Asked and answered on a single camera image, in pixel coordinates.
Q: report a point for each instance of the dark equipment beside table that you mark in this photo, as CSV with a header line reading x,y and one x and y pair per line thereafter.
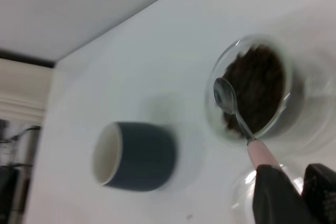
x,y
10,195

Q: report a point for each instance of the dark grey ceramic mug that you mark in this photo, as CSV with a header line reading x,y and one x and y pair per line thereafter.
x,y
147,155

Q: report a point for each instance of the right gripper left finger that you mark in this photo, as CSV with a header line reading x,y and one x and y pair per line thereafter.
x,y
275,200

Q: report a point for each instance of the clear double-wall glass cup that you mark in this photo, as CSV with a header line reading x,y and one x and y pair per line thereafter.
x,y
309,103

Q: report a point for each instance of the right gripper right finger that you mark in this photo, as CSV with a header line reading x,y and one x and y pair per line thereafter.
x,y
324,195

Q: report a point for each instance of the clear round glass lid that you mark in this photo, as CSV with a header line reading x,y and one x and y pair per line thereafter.
x,y
242,197

